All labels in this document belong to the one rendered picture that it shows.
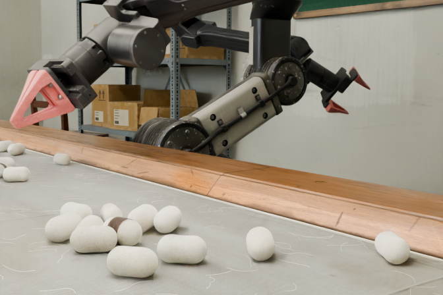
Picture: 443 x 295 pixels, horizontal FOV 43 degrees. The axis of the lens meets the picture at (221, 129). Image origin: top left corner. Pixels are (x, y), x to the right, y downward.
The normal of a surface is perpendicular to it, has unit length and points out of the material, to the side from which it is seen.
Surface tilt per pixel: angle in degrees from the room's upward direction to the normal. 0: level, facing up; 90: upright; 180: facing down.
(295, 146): 91
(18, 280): 0
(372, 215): 45
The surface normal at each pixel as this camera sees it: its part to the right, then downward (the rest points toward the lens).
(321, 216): -0.54, -0.67
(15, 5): 0.66, 0.07
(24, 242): 0.00, -1.00
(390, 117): -0.74, 0.05
